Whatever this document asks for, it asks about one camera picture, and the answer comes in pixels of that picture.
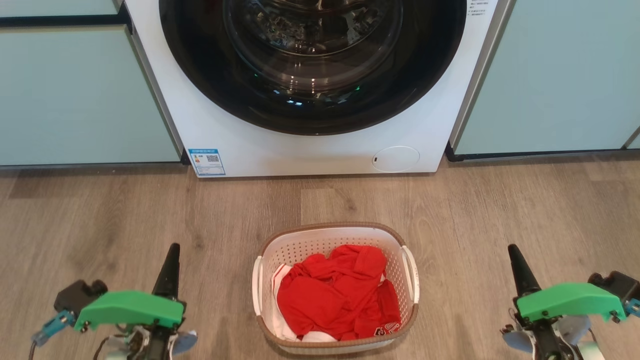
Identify red garment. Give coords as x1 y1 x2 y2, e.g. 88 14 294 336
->
276 244 402 342

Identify white perforated laundry basket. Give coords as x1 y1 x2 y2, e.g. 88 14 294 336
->
251 222 420 355

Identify blue left cable connector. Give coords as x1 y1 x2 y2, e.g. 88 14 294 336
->
32 310 76 347

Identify pale teal drawer front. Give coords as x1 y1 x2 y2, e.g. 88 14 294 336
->
0 0 120 17

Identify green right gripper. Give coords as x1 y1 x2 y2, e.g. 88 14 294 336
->
508 244 627 323

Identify pale teal cabinet door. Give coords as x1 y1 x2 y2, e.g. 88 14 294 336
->
452 0 640 157
0 26 182 166

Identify blue energy label sticker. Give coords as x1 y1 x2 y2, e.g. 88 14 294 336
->
187 148 226 177

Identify black round washer door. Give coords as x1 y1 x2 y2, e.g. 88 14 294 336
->
159 0 468 136

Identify white garment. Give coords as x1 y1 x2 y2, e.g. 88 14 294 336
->
271 264 337 343

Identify round white filter cover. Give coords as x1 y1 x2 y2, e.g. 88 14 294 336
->
372 145 421 174

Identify white front-load washing machine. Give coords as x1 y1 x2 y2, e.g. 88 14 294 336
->
124 0 512 179

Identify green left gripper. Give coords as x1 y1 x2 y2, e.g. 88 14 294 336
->
74 243 185 332

